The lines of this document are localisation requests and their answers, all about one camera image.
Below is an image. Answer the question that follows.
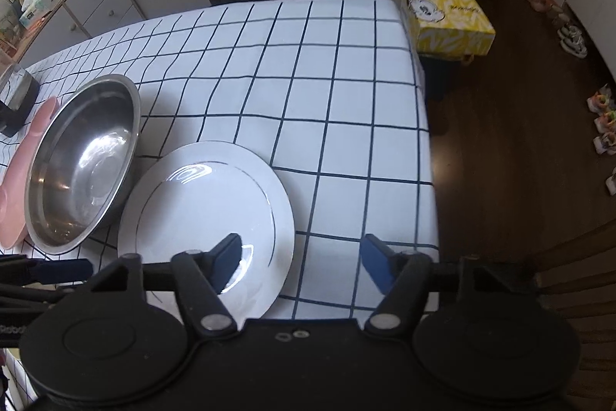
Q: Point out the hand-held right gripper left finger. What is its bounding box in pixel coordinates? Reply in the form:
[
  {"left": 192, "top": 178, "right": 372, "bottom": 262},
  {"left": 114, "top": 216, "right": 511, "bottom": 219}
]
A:
[{"left": 90, "top": 234, "right": 242, "bottom": 339}]

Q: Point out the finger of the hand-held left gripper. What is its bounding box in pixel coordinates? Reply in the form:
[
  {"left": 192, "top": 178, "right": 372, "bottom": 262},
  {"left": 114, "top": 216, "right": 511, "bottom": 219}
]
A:
[
  {"left": 0, "top": 284, "right": 75, "bottom": 312},
  {"left": 0, "top": 254, "right": 94, "bottom": 287}
]

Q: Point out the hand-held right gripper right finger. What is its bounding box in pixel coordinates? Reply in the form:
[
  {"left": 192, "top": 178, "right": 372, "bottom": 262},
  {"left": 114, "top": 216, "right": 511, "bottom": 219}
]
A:
[{"left": 361, "top": 234, "right": 537, "bottom": 337}]

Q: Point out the white plate with thin ring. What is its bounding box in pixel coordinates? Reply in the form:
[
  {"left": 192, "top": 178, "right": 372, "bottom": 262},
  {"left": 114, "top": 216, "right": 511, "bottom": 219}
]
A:
[{"left": 117, "top": 141, "right": 296, "bottom": 320}]

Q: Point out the large steel bowl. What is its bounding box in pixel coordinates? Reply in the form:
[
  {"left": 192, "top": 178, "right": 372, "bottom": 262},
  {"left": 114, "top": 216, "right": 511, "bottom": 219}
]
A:
[{"left": 24, "top": 74, "right": 142, "bottom": 254}]

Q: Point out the pink bunny-shaped plate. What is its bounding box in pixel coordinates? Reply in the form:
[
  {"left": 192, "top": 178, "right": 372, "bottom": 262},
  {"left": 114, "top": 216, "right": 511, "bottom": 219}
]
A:
[{"left": 0, "top": 97, "right": 59, "bottom": 248}]

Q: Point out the steel and black container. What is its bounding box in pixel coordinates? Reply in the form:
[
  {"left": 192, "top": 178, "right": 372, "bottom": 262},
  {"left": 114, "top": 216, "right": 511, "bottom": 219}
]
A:
[{"left": 0, "top": 63, "right": 40, "bottom": 137}]

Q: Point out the wooden chair with black cushion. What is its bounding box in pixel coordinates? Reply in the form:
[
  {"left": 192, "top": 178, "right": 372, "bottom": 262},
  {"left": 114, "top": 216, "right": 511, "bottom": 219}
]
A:
[{"left": 532, "top": 218, "right": 616, "bottom": 411}]

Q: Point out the yellow tissue box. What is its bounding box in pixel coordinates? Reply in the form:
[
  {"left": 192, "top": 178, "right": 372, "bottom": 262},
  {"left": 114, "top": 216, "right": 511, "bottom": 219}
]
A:
[{"left": 400, "top": 0, "right": 496, "bottom": 58}]

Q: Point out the wooden drawer cabinet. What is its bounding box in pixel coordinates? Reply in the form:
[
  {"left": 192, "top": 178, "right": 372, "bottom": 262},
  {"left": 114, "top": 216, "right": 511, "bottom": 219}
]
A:
[{"left": 14, "top": 0, "right": 146, "bottom": 67}]

